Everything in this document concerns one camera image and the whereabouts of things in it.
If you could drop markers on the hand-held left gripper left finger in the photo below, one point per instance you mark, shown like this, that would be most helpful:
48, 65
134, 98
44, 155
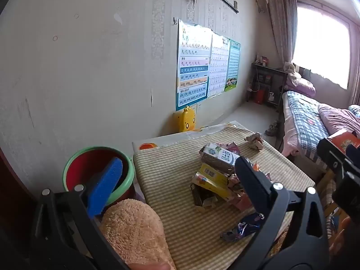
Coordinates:
105, 185

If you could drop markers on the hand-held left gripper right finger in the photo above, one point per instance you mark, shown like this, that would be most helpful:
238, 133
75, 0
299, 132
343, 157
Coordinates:
253, 185

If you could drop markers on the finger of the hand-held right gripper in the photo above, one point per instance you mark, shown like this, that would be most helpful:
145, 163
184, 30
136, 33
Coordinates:
329, 153

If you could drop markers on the green red plastic bucket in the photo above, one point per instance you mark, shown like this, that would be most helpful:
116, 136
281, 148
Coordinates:
84, 163

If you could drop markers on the brown wrapper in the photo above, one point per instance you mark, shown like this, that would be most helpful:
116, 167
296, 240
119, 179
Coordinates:
254, 142

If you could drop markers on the white blue milk carton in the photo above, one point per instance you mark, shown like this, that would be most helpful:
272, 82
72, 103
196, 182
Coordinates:
222, 154

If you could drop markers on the yellow carton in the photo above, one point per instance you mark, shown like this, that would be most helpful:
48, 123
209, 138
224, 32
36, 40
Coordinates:
209, 181

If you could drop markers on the blue foil wrapper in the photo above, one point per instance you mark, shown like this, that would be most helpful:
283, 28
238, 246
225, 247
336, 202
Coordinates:
242, 229

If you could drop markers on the brown torn carton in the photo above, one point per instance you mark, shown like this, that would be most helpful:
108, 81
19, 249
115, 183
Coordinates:
201, 198

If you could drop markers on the orange printed box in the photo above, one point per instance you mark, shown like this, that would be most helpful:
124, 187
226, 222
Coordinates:
344, 142

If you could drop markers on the large pink pillow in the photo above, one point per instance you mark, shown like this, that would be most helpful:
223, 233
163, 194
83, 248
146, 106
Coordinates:
337, 118

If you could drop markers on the pink quilted blanket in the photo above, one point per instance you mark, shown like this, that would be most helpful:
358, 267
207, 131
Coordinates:
289, 143

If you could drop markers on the blue plaid quilt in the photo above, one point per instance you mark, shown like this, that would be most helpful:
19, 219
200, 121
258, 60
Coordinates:
303, 118

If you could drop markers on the tan plush cloth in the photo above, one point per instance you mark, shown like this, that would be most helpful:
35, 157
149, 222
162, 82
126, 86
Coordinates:
132, 230

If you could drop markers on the pair of dark shoes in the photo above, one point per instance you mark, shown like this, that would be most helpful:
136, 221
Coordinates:
271, 130

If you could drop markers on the striped cloth covered table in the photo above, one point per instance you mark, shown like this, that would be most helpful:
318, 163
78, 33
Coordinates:
168, 168

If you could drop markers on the small pink pillow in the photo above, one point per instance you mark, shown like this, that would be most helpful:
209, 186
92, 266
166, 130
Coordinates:
301, 85

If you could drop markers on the white box with orange print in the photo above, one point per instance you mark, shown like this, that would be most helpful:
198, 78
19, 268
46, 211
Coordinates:
168, 142

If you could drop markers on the white small container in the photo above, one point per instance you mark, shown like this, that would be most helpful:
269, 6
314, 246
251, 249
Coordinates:
271, 95

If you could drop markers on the red container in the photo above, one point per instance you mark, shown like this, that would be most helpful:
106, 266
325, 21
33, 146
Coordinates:
259, 97

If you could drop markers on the pink curtain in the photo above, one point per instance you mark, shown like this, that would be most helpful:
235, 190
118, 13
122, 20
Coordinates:
281, 28
355, 67

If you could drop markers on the beige folded cloth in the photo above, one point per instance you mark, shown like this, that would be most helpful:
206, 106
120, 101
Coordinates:
292, 69

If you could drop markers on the yellow duck toy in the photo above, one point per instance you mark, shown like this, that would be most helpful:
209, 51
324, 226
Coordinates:
187, 119

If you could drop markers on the black shelf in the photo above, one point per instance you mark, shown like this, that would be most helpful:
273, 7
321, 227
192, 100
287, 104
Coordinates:
278, 71

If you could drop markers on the bright window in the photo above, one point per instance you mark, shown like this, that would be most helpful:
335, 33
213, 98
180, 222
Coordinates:
320, 42

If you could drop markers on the red white small box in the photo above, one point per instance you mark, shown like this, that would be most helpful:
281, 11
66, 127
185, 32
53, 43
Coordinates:
264, 59

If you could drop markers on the wooden chair frame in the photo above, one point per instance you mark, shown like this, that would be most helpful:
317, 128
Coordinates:
326, 178

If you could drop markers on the white chart wall poster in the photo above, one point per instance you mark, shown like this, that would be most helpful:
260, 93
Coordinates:
219, 67

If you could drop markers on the green chart wall poster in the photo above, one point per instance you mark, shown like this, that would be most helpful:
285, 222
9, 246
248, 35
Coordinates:
233, 62

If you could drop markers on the blue striped wall poster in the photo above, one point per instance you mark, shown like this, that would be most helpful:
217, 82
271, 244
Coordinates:
194, 62

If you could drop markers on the black wall bracket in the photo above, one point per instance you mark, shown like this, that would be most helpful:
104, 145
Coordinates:
226, 2

